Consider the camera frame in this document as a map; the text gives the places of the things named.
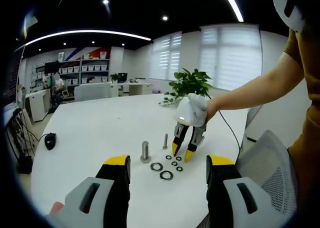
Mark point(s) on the white storage shelf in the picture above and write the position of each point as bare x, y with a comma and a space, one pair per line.
85, 71

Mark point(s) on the grey mesh office chair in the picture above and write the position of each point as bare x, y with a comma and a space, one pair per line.
272, 163

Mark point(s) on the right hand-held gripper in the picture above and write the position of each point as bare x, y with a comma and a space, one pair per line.
185, 113

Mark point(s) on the large steel bolt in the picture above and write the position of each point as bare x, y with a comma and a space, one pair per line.
145, 150

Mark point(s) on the large steel washer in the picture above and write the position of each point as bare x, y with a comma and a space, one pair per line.
152, 167
162, 176

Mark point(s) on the black computer mouse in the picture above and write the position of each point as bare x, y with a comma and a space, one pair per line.
50, 141

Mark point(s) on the green potted plant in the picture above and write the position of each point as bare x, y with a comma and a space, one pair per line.
190, 84

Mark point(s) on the small black washer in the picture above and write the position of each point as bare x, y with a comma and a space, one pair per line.
172, 163
167, 157
177, 168
176, 158

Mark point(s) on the person's body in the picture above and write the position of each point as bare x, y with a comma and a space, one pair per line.
307, 125

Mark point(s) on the small steel bolt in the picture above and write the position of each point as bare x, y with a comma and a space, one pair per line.
165, 141

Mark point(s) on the long white office desk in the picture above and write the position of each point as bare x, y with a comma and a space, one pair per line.
135, 86

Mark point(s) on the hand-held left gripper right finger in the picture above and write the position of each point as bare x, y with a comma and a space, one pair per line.
225, 188

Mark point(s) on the person's right forearm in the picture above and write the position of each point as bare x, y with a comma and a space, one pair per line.
257, 88

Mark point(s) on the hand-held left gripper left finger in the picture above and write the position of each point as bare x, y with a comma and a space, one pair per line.
110, 188

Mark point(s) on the white headset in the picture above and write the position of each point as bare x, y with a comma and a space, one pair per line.
287, 8

